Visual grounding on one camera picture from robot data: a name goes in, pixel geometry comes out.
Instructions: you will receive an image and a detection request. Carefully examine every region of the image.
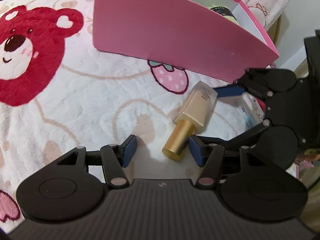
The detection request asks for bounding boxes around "gold foundation bottle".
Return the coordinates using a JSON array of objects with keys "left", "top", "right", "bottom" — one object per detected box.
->
[{"left": 162, "top": 81, "right": 217, "bottom": 161}]

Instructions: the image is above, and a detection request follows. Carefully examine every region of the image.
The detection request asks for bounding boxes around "green yarn ball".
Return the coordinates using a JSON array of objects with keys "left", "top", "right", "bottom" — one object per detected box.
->
[{"left": 208, "top": 4, "right": 239, "bottom": 25}]

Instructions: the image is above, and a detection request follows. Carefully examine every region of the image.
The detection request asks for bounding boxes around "small tissue pack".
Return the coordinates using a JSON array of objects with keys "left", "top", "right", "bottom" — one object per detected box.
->
[{"left": 234, "top": 93, "right": 264, "bottom": 128}]

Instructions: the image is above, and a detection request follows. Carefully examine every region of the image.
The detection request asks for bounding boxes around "pink cardboard box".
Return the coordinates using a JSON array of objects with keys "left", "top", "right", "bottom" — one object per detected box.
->
[{"left": 93, "top": 0, "right": 279, "bottom": 82}]

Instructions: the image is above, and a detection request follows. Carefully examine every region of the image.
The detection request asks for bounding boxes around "beige headboard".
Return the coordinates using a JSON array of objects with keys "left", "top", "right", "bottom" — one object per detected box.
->
[{"left": 267, "top": 12, "right": 290, "bottom": 47}]

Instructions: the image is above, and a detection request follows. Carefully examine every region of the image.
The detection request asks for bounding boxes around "bear print bed cover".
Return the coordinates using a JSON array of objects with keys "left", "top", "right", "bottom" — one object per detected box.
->
[{"left": 0, "top": 0, "right": 301, "bottom": 233}]

